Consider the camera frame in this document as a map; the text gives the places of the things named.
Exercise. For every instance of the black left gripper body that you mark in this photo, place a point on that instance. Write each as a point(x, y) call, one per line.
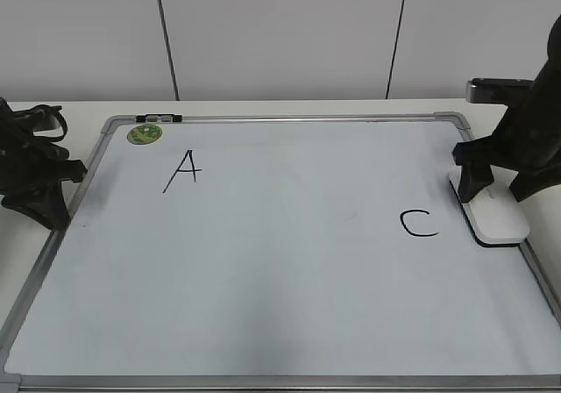
point(29, 164)

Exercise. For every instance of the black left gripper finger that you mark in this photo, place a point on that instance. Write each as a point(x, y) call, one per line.
point(45, 205)
point(42, 118)

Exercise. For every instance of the white board eraser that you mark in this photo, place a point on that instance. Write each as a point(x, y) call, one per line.
point(495, 217)

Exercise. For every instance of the white board with grey frame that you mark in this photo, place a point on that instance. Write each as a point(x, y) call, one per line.
point(310, 253)

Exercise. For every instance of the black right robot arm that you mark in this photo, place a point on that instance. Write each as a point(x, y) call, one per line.
point(547, 82)

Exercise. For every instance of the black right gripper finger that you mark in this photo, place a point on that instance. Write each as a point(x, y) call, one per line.
point(474, 178)
point(526, 185)

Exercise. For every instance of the round green magnet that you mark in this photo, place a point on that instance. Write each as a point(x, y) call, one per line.
point(146, 134)

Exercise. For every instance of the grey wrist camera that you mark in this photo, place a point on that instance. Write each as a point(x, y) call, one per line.
point(496, 91)

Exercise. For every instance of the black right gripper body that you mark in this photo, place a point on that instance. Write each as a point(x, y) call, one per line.
point(526, 140)

